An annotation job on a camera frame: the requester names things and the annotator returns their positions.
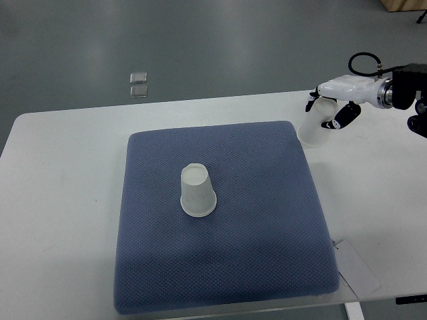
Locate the white paper tag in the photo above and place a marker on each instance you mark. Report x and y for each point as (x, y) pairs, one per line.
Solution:
(354, 270)

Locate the white paper cup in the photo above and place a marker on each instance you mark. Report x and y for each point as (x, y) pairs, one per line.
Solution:
(311, 133)
(198, 198)

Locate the black table bracket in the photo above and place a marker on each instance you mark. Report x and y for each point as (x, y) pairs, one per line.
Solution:
(411, 299)

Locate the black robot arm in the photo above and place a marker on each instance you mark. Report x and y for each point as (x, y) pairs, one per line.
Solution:
(407, 87)

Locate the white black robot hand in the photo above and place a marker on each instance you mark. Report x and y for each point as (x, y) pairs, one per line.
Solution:
(355, 90)

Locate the wooden box corner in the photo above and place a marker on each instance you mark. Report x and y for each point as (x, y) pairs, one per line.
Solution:
(404, 5)

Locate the black tripod foot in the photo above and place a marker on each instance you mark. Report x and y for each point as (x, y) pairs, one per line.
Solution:
(421, 18)

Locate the white table leg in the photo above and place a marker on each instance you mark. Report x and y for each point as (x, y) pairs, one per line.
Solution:
(354, 311)

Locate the blue textured cushion mat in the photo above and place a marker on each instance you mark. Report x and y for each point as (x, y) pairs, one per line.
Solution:
(266, 239)

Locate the upper metal floor plate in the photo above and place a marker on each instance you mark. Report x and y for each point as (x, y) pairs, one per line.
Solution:
(138, 77)

